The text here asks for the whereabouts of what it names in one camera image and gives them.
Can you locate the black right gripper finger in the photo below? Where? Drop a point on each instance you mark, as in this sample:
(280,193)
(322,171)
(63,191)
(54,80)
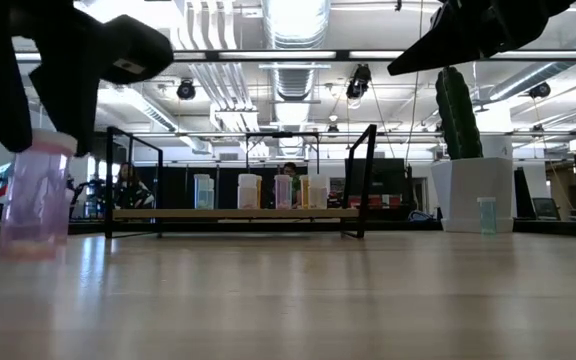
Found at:
(438,50)

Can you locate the pink pill bottle tan pills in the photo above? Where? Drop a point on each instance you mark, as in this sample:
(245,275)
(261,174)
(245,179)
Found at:
(33,210)

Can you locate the small green pill bottle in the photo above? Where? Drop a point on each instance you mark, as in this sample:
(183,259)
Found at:
(487,217)

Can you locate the wide clear pill bottle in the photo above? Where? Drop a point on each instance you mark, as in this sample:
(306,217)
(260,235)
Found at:
(319,192)

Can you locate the wide pale pink pill bottle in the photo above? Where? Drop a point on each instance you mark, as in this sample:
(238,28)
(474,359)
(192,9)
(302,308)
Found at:
(247,192)

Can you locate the small pink pill bottle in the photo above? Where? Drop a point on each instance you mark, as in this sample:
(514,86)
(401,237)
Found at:
(283,192)

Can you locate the wooden shelf with black frames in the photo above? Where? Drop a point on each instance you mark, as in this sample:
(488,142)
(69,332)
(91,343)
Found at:
(233,213)

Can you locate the green cactus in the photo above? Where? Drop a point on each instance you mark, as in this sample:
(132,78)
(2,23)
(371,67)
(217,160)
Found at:
(458,120)

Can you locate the black ceiling spotlight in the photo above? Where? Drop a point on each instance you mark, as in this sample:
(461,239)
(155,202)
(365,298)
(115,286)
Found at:
(186,90)
(359,82)
(539,90)

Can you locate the person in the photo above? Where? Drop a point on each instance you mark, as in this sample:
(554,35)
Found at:
(130,187)
(292,169)

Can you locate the white hexagonal plant pot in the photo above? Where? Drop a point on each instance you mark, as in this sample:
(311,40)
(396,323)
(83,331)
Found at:
(473,195)

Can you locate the black office chair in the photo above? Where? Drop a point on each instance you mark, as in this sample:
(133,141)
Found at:
(545,207)

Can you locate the silver ceiling duct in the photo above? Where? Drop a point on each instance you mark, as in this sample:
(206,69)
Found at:
(295,25)

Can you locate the black table rig frame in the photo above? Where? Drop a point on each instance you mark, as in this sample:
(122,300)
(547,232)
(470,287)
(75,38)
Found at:
(558,229)

